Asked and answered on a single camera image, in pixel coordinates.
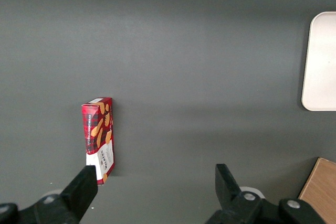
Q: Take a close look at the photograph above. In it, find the red tartan shortbread box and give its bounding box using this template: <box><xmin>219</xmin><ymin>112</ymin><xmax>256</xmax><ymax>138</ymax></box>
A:
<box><xmin>81</xmin><ymin>97</ymin><xmax>116</xmax><ymax>186</ymax></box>

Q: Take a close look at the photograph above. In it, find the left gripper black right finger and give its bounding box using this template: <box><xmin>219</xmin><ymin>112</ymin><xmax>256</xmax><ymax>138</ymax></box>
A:
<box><xmin>204</xmin><ymin>163</ymin><xmax>327</xmax><ymax>224</ymax></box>

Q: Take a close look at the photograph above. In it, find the wooden drawer cabinet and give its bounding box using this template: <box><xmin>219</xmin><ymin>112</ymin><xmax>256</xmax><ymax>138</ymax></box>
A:
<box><xmin>298</xmin><ymin>157</ymin><xmax>336</xmax><ymax>224</ymax></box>

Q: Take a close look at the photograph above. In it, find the beige rectangular tray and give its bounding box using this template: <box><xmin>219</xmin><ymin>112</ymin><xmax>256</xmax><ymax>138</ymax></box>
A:
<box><xmin>301</xmin><ymin>11</ymin><xmax>336</xmax><ymax>111</ymax></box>

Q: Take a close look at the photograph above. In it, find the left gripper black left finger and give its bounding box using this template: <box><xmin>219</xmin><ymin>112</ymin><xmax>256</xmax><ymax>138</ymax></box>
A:
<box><xmin>0</xmin><ymin>165</ymin><xmax>99</xmax><ymax>224</ymax></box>

